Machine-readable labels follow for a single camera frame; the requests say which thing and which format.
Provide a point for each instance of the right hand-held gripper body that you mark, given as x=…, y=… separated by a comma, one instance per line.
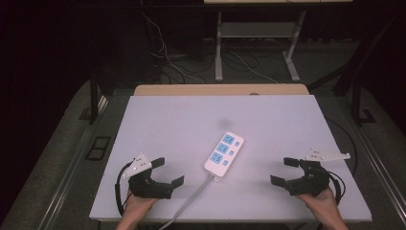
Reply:
x=314, y=180

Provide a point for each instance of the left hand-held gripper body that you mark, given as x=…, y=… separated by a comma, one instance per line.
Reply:
x=145, y=187

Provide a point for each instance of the white power strip blue sockets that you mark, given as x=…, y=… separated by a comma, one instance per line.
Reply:
x=224, y=155

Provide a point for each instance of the person's left hand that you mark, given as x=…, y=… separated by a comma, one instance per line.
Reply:
x=137, y=206

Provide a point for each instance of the person's right hand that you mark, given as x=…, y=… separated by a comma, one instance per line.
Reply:
x=322, y=202

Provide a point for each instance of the light wooden table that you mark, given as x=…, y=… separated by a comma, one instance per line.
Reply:
x=198, y=89

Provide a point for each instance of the black stand with foot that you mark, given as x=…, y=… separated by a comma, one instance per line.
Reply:
x=356, y=102

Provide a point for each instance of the black floor frame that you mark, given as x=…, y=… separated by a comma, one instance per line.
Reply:
x=98, y=148

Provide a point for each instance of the metal floor rail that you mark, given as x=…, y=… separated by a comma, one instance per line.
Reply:
x=68, y=179
x=379, y=166

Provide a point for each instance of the thin black stand post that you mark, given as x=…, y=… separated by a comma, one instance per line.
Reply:
x=94, y=102

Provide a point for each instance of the white metal frame stand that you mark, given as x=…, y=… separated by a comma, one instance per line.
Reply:
x=255, y=29

